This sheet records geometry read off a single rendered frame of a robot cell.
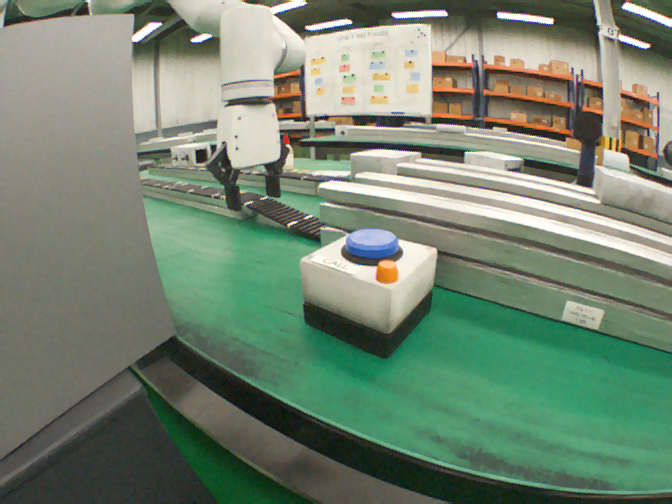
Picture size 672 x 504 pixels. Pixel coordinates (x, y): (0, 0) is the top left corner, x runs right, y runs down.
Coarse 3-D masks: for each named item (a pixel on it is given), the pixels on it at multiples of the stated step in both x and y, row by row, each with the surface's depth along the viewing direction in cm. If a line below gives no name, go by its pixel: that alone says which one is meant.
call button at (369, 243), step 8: (352, 232) 25; (360, 232) 25; (368, 232) 25; (376, 232) 25; (384, 232) 25; (352, 240) 24; (360, 240) 24; (368, 240) 24; (376, 240) 24; (384, 240) 24; (392, 240) 24; (352, 248) 24; (360, 248) 23; (368, 248) 23; (376, 248) 23; (384, 248) 23; (392, 248) 23; (360, 256) 23; (368, 256) 23; (376, 256) 23; (384, 256) 23
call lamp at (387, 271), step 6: (378, 264) 21; (384, 264) 21; (390, 264) 21; (378, 270) 21; (384, 270) 20; (390, 270) 20; (396, 270) 21; (378, 276) 21; (384, 276) 20; (390, 276) 20; (396, 276) 21; (384, 282) 21; (390, 282) 21
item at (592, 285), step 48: (336, 192) 36; (384, 192) 33; (432, 192) 36; (480, 192) 33; (336, 240) 38; (432, 240) 30; (480, 240) 27; (528, 240) 25; (576, 240) 22; (624, 240) 20; (480, 288) 29; (528, 288) 26; (576, 288) 23; (624, 288) 19; (624, 336) 20
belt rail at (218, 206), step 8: (144, 192) 81; (152, 192) 77; (160, 192) 74; (168, 192) 70; (176, 192) 67; (168, 200) 71; (176, 200) 68; (184, 200) 65; (192, 200) 64; (200, 200) 61; (208, 200) 59; (216, 200) 57; (224, 200) 55; (200, 208) 62; (208, 208) 59; (216, 208) 58; (224, 208) 57; (248, 208) 54; (232, 216) 55; (240, 216) 53; (248, 216) 55
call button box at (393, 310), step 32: (320, 256) 25; (352, 256) 24; (416, 256) 24; (320, 288) 24; (352, 288) 22; (384, 288) 21; (416, 288) 24; (320, 320) 25; (352, 320) 23; (384, 320) 21; (416, 320) 25; (384, 352) 22
